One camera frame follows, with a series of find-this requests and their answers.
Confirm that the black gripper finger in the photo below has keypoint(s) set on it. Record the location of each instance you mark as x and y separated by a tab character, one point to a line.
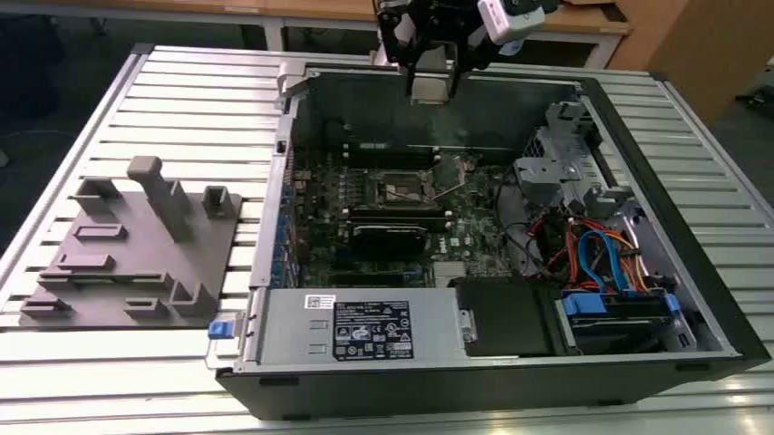
392	36
468	50

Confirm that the black PC case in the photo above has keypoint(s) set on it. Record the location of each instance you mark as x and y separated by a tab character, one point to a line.
483	394

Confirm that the wooden desk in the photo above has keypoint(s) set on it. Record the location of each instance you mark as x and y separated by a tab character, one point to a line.
592	20

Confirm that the hard disk in blue carrier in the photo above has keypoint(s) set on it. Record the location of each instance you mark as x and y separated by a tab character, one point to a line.
583	306

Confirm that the green motherboard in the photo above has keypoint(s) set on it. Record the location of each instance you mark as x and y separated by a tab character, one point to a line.
477	222

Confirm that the grey parts rack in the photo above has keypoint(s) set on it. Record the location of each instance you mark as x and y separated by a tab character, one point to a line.
138	272

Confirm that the CPU socket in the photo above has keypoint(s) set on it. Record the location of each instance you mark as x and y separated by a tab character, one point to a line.
401	181

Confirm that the graphics card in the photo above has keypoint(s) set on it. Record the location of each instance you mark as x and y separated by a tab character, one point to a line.
387	240

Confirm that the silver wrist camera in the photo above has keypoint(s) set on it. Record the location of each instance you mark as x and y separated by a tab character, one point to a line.
501	22

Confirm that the wooden cabinet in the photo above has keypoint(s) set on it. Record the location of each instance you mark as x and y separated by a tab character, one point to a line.
695	54

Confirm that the silver CPU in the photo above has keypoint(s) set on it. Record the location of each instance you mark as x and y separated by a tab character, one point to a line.
429	88

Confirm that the metal drive cage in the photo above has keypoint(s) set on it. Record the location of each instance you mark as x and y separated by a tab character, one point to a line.
544	172

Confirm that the green RAM stick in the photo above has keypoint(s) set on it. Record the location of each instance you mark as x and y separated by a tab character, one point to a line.
399	222

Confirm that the blue case latch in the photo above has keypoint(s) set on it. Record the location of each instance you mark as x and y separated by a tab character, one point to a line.
218	330

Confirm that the silver power supply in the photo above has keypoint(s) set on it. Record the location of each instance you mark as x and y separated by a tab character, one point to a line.
289	326

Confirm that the black plastic shroud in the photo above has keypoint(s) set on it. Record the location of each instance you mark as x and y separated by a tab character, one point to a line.
507	317

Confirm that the grey plastic bracket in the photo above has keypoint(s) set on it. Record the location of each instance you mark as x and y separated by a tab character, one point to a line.
289	74

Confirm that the silver chipset heatsink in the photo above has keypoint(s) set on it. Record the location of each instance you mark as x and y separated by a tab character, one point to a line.
449	270

